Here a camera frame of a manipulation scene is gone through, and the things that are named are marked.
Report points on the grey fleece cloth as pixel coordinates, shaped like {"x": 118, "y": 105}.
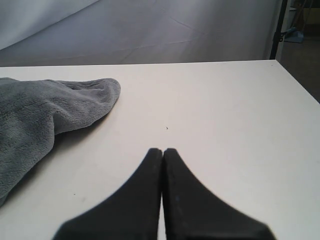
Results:
{"x": 33, "y": 112}

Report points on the dark blue plastic bin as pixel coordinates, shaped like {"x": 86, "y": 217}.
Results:
{"x": 292, "y": 35}

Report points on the blue-grey backdrop cloth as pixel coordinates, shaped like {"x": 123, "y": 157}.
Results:
{"x": 112, "y": 32}

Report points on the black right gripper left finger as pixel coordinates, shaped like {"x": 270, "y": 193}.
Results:
{"x": 130, "y": 213}

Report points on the black backdrop stand pole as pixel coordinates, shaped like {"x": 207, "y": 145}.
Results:
{"x": 278, "y": 32}

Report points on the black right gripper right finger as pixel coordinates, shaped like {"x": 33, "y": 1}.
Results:
{"x": 192, "y": 212}

